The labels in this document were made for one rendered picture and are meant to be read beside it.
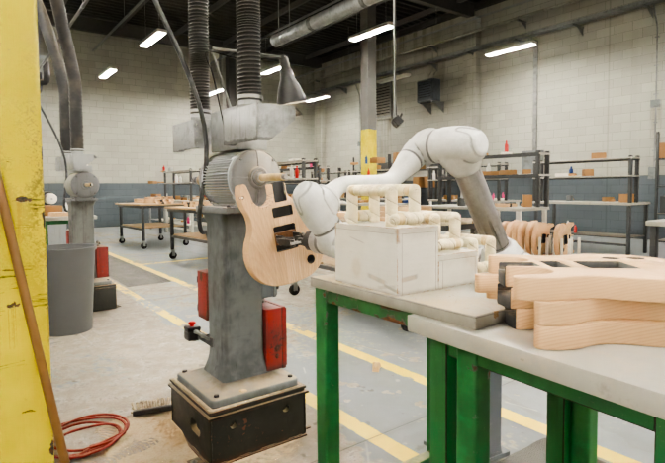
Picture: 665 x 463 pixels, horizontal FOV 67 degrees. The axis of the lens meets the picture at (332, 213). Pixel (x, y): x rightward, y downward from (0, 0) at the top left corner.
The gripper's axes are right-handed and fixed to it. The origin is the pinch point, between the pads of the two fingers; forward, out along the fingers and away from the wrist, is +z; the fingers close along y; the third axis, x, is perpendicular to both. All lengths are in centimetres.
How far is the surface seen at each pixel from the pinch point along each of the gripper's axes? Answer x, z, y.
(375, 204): 14, -57, -3
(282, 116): 46.6, 2.4, 7.6
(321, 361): -32, -42, -20
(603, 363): -11, -126, -18
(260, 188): 18.5, 30.5, 9.0
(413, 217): 11, -75, -6
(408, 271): -2, -77, -12
